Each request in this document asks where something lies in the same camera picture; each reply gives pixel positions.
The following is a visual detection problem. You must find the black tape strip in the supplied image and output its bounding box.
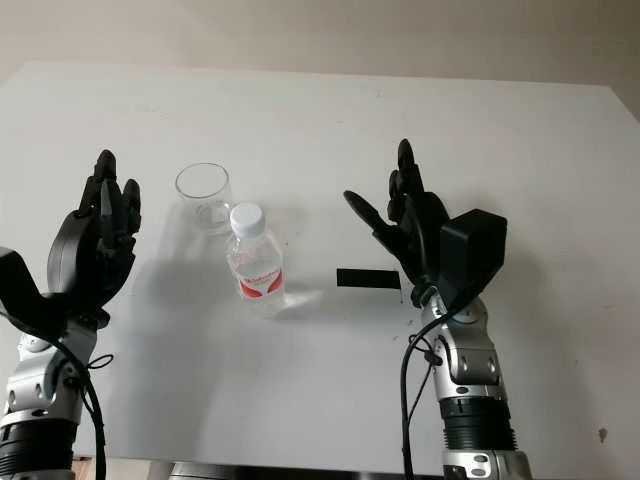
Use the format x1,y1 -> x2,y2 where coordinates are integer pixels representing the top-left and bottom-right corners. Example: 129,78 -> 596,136
336,268 -> 402,291

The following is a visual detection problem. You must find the clear plastic cup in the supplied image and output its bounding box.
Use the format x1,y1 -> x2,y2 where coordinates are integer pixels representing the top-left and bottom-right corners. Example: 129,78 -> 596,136
174,162 -> 235,237

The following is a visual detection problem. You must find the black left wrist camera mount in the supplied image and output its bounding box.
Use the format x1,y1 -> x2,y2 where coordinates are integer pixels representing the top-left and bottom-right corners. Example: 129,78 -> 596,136
0,246 -> 111,346

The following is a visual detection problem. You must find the clear water bottle red label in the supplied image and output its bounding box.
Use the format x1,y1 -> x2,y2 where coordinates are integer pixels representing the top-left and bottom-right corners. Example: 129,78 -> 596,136
225,201 -> 287,318

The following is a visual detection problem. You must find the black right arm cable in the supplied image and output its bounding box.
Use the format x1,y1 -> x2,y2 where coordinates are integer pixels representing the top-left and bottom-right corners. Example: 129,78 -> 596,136
399,287 -> 484,480

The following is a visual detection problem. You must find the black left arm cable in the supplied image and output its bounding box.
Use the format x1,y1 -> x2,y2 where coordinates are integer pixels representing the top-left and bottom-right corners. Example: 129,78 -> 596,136
49,337 -> 115,480

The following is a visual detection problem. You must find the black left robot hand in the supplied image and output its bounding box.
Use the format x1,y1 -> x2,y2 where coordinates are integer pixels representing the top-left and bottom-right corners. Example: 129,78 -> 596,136
47,149 -> 143,310

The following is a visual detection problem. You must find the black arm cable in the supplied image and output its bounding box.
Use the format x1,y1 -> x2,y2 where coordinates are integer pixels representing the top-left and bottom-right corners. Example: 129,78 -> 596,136
399,287 -> 484,480
49,337 -> 115,480

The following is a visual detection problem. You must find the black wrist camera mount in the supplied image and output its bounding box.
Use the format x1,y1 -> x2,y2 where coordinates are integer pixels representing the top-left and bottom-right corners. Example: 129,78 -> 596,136
0,246 -> 111,346
439,208 -> 508,312

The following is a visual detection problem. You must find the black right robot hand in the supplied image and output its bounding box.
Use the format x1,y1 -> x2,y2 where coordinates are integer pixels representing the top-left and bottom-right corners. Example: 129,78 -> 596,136
342,139 -> 452,307

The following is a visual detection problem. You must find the dark grey robot torso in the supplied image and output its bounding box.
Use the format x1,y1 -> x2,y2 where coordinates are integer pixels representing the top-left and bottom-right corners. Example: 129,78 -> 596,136
168,462 -> 444,480

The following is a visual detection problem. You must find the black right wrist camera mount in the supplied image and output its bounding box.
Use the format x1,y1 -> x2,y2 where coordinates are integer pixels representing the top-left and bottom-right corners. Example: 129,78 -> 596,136
439,208 -> 508,312

